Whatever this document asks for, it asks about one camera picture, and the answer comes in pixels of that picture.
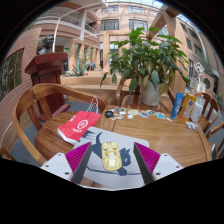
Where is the blue squeeze tube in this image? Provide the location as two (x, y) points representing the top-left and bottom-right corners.
(170, 92), (185, 120)

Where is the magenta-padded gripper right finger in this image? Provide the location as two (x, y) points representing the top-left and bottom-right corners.
(132, 141), (184, 186)

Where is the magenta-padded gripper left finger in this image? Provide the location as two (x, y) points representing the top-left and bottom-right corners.
(39, 141), (93, 185)

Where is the green potted plant white pot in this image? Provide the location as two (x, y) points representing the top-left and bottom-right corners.
(99, 26), (190, 107)

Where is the red paper bag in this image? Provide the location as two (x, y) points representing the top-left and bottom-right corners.
(56, 97), (102, 146)

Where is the yellow computer mouse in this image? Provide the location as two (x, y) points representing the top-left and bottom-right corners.
(100, 140), (123, 173)

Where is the yellow orange detergent bottle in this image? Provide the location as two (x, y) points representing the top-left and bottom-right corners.
(178, 93), (197, 122)

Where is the long wooden planter box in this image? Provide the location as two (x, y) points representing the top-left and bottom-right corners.
(60, 73), (133, 96)

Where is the clear plastic packet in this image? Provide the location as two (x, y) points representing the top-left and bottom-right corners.
(185, 121), (199, 131)

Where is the dark red wooden lectern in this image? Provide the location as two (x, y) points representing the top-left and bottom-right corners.
(24, 51), (71, 123)

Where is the dark bust statue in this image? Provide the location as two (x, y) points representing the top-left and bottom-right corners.
(38, 34), (55, 55)

